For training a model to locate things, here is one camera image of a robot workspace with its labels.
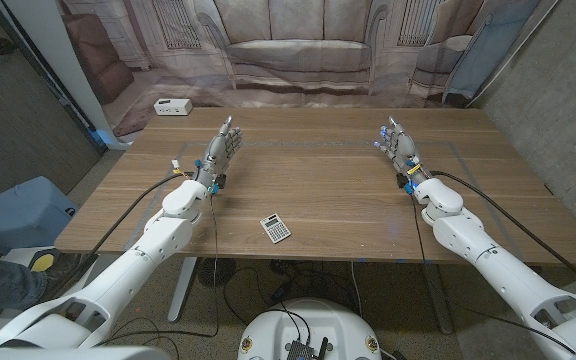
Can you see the black leather shoe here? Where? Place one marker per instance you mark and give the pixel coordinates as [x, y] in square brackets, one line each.
[70, 267]

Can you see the grey table leg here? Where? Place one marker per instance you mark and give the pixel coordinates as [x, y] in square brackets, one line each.
[438, 300]

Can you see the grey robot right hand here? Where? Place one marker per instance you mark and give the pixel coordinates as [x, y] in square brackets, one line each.
[402, 147]

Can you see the small grey white calculator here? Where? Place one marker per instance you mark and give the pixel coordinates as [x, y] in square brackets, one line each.
[275, 228]

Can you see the white power socket box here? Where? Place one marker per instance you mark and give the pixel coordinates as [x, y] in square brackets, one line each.
[173, 106]

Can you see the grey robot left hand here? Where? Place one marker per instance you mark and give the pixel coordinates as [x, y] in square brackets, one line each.
[218, 155]

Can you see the printed sofa room backdrop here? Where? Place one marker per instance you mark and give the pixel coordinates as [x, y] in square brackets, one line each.
[298, 50]

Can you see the yellow foot pedal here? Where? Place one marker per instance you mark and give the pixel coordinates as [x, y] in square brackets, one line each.
[43, 262]

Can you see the white wall pillar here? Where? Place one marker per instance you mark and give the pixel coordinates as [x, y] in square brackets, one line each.
[63, 65]

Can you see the black device on torso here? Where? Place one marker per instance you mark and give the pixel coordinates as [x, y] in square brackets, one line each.
[302, 350]

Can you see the white round robot torso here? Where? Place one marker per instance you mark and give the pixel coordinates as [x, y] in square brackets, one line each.
[313, 325]

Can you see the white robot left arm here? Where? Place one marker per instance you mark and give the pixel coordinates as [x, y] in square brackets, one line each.
[133, 260]

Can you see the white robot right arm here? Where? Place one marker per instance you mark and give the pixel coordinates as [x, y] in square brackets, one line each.
[498, 265]

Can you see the white table leg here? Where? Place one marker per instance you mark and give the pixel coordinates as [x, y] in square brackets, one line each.
[183, 287]

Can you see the round black floor fan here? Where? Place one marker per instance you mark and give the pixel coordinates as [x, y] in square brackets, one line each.
[216, 271]

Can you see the blue grey plastic bin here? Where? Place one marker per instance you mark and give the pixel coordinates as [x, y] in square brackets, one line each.
[18, 215]

